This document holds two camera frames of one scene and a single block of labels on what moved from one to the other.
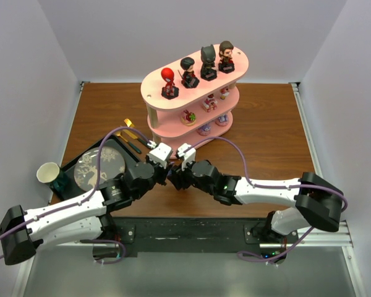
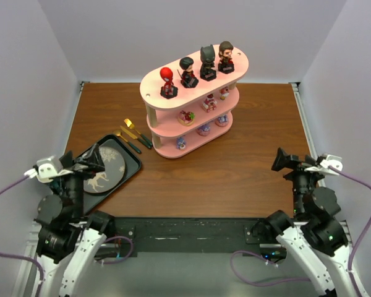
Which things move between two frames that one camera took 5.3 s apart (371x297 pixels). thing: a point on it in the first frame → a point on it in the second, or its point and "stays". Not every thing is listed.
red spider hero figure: x=170 y=91 stays
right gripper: x=179 y=177 → x=295 y=167
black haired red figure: x=189 y=79 stays
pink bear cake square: x=209 y=103 stays
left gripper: x=162 y=173 → x=75 y=167
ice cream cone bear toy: x=224 y=92 stays
